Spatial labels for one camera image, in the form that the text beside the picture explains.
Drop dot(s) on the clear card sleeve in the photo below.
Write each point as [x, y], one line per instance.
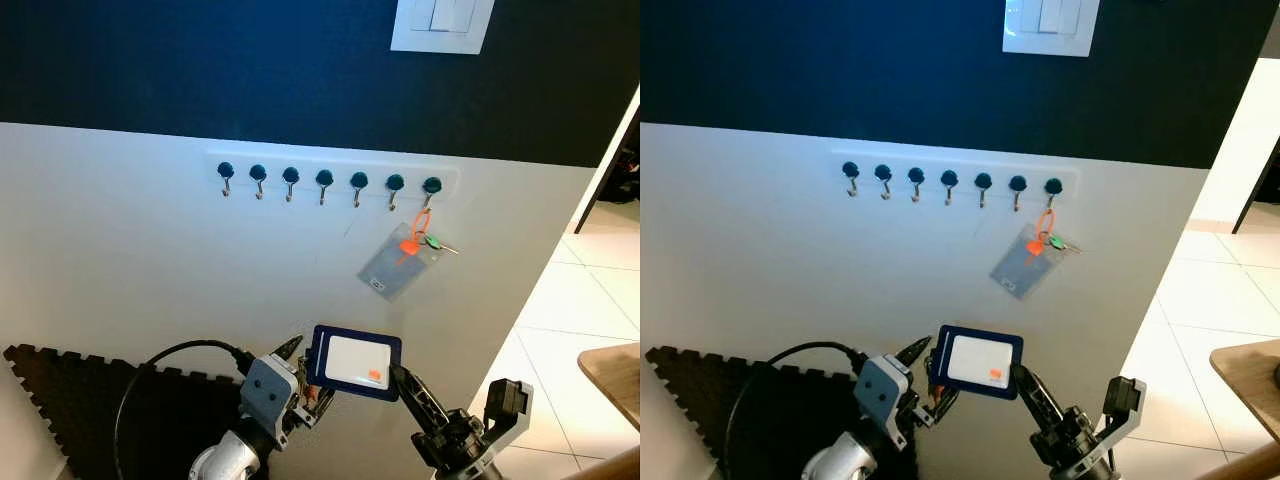
[1015, 272]
[385, 275]

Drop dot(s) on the white light switch plate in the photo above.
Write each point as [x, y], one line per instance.
[1050, 25]
[440, 25]

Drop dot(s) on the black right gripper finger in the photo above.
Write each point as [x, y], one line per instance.
[1040, 405]
[420, 405]

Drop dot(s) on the light wooden furniture edge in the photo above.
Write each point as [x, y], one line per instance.
[1255, 470]
[610, 467]

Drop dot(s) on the green capped key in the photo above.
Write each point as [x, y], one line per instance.
[433, 241]
[1056, 241]

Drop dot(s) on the dark green knob hook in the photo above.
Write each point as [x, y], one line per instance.
[395, 182]
[949, 179]
[1053, 186]
[1018, 183]
[883, 172]
[359, 180]
[850, 169]
[983, 181]
[291, 175]
[258, 172]
[916, 175]
[431, 185]
[324, 178]
[226, 168]

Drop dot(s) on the light wooden table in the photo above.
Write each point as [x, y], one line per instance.
[612, 385]
[1250, 385]

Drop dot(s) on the black foam puzzle mat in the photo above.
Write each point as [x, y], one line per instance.
[70, 410]
[690, 405]

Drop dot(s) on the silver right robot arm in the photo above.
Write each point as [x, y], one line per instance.
[1092, 474]
[470, 474]

